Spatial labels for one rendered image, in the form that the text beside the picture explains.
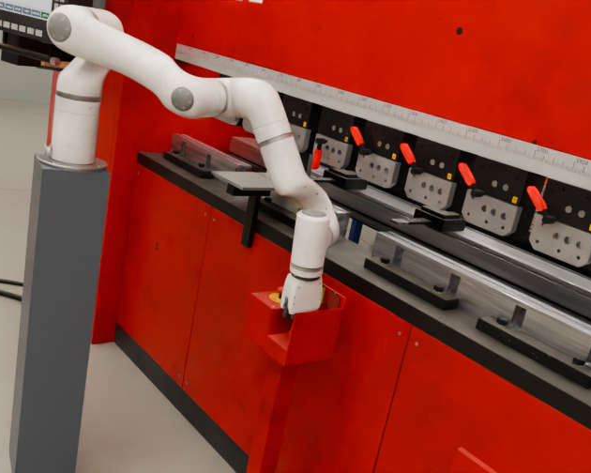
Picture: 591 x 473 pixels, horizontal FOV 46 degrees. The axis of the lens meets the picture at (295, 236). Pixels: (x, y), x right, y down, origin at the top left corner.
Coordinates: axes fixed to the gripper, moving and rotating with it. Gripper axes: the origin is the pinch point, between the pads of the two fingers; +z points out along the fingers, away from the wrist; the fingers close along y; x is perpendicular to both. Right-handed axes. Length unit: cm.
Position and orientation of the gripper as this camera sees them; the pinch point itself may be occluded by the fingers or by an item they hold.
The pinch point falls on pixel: (297, 328)
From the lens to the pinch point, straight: 182.9
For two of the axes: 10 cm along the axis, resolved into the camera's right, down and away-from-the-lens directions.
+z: -1.2, 9.3, 3.3
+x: 5.8, 3.4, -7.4
